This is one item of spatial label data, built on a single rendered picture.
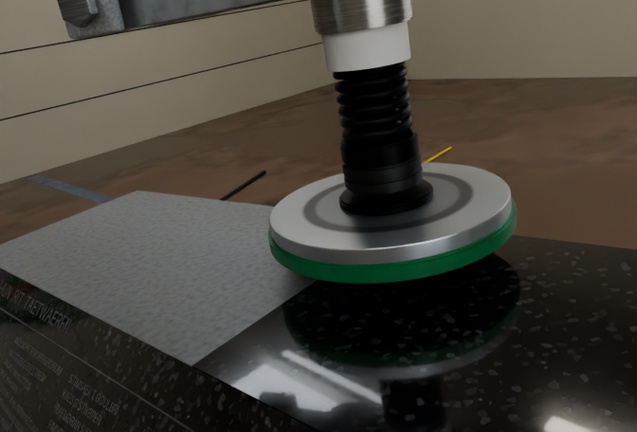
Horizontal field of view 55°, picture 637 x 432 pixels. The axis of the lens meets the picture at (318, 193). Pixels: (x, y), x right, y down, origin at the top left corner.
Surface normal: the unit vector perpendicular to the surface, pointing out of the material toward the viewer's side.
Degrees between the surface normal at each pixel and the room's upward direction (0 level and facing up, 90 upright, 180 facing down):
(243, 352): 0
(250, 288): 0
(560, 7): 90
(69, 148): 90
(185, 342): 0
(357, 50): 90
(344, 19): 90
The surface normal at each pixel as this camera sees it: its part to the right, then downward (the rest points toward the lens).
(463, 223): -0.15, -0.94
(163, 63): 0.68, 0.13
